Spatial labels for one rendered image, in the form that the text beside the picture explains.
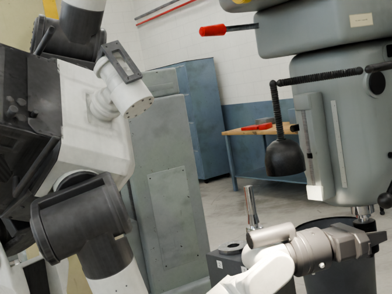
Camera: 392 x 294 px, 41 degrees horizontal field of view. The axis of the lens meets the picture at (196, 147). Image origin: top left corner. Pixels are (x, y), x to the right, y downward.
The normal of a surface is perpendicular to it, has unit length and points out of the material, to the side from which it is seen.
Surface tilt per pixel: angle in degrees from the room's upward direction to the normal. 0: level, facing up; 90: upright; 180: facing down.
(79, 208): 51
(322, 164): 90
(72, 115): 58
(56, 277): 90
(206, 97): 90
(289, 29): 90
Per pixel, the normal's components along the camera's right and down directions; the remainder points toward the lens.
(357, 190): -0.24, 0.47
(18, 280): 0.76, -0.22
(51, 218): -0.08, -0.63
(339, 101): -0.64, 0.20
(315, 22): -0.83, 0.20
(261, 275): 0.29, 0.04
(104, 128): 0.58, -0.58
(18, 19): 0.53, 0.01
